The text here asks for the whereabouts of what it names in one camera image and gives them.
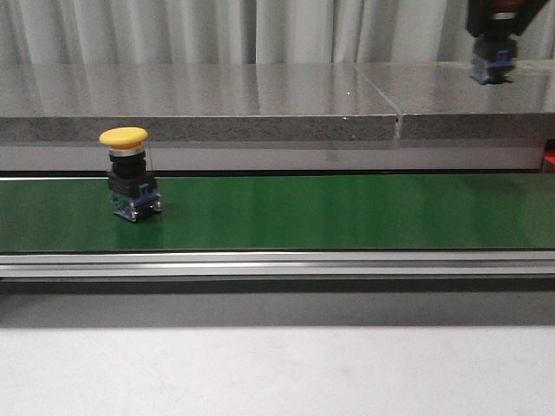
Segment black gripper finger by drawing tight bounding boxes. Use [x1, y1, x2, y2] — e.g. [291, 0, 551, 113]
[466, 0, 490, 36]
[513, 0, 548, 36]

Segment grey stone slab right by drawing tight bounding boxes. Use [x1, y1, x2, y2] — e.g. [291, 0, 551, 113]
[356, 60, 554, 142]

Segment grey stone slab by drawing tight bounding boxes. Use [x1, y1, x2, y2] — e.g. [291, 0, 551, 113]
[1, 64, 397, 146]
[356, 60, 554, 142]

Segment red plastic tray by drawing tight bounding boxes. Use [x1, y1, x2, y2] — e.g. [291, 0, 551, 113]
[542, 150, 555, 173]

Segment green conveyor belt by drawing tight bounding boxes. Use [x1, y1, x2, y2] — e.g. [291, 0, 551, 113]
[1, 173, 554, 253]

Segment white base panel under slab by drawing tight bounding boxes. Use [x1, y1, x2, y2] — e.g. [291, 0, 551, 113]
[1, 140, 545, 172]

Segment white curtain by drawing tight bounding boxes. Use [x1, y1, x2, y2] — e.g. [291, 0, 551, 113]
[0, 0, 555, 66]

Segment grey stone slab left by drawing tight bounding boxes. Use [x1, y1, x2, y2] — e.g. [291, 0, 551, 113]
[1, 64, 397, 146]

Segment aluminium conveyor frame rail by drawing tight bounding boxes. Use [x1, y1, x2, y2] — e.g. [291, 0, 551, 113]
[1, 250, 554, 294]

